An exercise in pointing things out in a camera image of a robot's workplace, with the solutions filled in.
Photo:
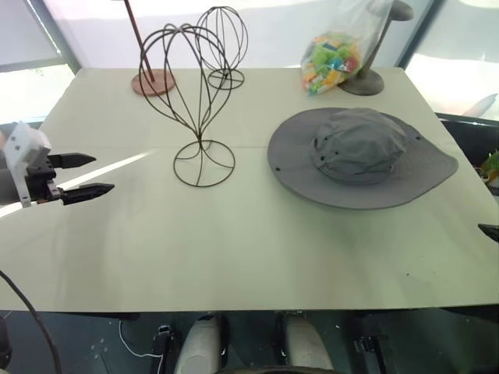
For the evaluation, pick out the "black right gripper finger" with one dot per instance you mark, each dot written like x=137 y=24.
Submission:
x=492 y=232

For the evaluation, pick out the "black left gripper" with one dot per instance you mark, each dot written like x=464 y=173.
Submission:
x=41 y=177

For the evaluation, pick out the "red-brown rod stand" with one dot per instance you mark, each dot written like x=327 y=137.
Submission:
x=156 y=83

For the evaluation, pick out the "grey bucket hat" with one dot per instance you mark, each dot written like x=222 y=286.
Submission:
x=358 y=148

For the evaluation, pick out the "grey wooden hat stand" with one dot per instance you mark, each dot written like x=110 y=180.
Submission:
x=364 y=83

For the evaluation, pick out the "green toy plant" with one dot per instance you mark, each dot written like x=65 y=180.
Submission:
x=492 y=163

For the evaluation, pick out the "black bin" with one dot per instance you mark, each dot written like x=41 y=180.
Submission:
x=468 y=136

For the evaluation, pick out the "white left robot leg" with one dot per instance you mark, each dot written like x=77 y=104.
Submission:
x=197 y=346

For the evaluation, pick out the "white robot leg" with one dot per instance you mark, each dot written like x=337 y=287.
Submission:
x=304 y=343
x=197 y=346

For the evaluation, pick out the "white right robot leg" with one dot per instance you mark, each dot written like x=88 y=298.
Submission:
x=304 y=343

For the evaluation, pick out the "bag of colourful blocks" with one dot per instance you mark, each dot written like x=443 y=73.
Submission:
x=331 y=62

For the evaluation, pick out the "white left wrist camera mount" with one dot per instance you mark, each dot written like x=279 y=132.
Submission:
x=23 y=144

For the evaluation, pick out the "grey window frame post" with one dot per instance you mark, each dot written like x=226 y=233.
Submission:
x=58 y=35
x=419 y=31

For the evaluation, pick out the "black table bracket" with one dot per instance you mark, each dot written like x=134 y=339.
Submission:
x=368 y=350
x=161 y=344

